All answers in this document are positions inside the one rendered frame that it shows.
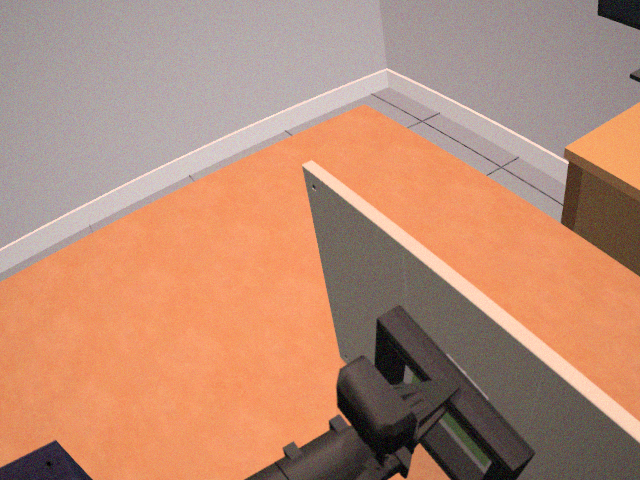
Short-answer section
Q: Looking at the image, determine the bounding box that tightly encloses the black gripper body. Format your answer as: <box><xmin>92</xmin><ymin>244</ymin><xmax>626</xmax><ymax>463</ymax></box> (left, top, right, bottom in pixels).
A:
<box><xmin>274</xmin><ymin>356</ymin><xmax>417</xmax><ymax>480</ymax></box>

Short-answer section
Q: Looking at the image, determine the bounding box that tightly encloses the grey flat panel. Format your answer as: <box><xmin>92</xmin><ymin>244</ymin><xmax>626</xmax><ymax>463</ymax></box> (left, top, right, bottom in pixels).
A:
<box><xmin>302</xmin><ymin>160</ymin><xmax>640</xmax><ymax>480</ymax></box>

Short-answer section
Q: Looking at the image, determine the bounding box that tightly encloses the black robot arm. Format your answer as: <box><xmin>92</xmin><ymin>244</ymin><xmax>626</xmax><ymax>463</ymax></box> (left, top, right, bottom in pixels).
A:
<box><xmin>244</xmin><ymin>463</ymin><xmax>387</xmax><ymax>480</ymax></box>

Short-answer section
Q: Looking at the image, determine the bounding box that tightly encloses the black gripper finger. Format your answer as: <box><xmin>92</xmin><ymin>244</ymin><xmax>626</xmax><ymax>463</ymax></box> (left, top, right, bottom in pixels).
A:
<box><xmin>393</xmin><ymin>406</ymin><xmax>447</xmax><ymax>479</ymax></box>
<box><xmin>390</xmin><ymin>378</ymin><xmax>460</xmax><ymax>455</ymax></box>

